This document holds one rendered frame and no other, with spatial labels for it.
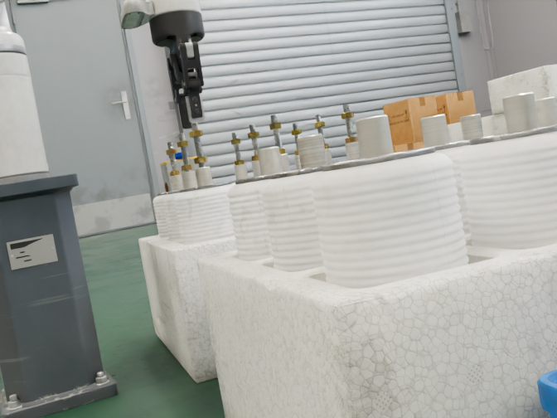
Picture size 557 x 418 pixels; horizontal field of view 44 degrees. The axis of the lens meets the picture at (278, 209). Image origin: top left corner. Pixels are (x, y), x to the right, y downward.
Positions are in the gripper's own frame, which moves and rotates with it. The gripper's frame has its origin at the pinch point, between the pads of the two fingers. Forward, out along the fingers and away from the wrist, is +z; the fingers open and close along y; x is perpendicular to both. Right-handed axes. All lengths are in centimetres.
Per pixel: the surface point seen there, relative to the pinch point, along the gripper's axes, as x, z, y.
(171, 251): 7.0, 17.9, -7.3
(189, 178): 0.1, 8.5, 10.4
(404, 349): 2, 21, -63
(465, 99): -259, -24, 336
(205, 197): 0.8, 11.7, -4.7
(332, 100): -237, -56, 531
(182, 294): 6.6, 23.7, -8.0
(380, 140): -2, 9, -57
